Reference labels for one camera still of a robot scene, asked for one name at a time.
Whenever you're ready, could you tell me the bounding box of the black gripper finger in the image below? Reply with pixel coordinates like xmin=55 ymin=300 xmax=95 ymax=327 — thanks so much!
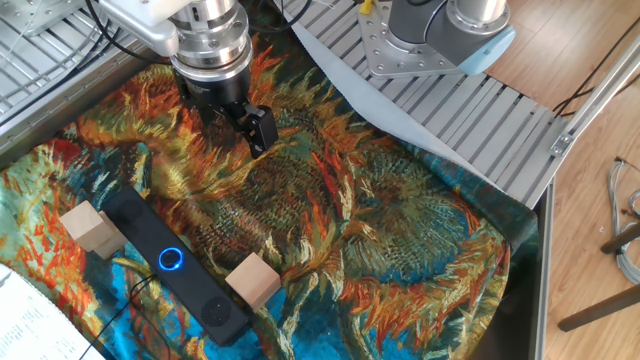
xmin=199 ymin=110 xmax=224 ymax=131
xmin=221 ymin=101 xmax=280 ymax=161

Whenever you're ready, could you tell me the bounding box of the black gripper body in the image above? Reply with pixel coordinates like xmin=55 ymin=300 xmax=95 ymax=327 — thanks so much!
xmin=172 ymin=59 xmax=254 ymax=115

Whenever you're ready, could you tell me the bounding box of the black speaker bar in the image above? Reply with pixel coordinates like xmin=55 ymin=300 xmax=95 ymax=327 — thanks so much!
xmin=101 ymin=185 xmax=251 ymax=348

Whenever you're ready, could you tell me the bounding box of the speaker knob with blue ring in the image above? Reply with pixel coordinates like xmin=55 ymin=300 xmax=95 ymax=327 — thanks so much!
xmin=158 ymin=246 xmax=185 ymax=272

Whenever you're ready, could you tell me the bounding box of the sunflower painting print cloth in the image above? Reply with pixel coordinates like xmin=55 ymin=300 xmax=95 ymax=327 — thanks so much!
xmin=0 ymin=0 xmax=541 ymax=360

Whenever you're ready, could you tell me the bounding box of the light wooden block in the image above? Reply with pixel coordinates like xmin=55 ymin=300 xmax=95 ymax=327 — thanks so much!
xmin=58 ymin=199 xmax=129 ymax=261
xmin=224 ymin=251 xmax=282 ymax=313

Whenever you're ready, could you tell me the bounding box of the white printed paper sheet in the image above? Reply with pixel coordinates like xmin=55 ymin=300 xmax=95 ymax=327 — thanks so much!
xmin=0 ymin=262 xmax=106 ymax=360

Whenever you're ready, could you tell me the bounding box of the dark wooden furniture leg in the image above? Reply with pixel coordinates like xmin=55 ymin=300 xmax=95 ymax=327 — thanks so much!
xmin=599 ymin=222 xmax=640 ymax=255
xmin=557 ymin=284 xmax=640 ymax=333

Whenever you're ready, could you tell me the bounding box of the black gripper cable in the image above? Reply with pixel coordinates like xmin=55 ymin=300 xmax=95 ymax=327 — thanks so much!
xmin=83 ymin=0 xmax=174 ymax=66

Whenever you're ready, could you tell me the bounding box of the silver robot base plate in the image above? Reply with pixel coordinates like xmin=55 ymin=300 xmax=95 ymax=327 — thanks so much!
xmin=357 ymin=0 xmax=494 ymax=80

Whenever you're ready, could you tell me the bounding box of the thin black speaker cable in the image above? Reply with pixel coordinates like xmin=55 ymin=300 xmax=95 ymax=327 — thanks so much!
xmin=77 ymin=272 xmax=174 ymax=360

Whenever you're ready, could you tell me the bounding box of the black floor cable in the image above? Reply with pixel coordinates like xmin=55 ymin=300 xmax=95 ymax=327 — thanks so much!
xmin=552 ymin=14 xmax=640 ymax=119

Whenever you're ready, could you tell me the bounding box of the aluminium frame beam with bracket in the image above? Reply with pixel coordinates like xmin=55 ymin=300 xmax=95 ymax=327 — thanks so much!
xmin=549 ymin=32 xmax=640 ymax=157

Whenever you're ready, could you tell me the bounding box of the grey cable bundle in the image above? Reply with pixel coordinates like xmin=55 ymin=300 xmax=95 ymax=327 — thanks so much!
xmin=607 ymin=156 xmax=640 ymax=286

